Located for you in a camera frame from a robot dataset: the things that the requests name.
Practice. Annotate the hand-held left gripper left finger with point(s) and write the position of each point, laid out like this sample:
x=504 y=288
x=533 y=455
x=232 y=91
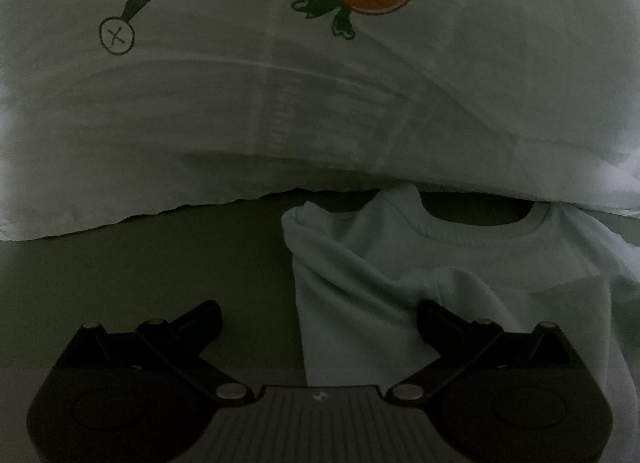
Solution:
x=200 y=319

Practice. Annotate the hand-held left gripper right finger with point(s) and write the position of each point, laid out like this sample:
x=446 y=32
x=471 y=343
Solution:
x=436 y=319

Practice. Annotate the white t-shirt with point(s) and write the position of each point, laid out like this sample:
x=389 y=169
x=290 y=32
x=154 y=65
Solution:
x=380 y=283

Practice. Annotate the white carrot print pillow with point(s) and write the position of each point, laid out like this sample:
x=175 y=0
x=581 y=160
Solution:
x=250 y=118

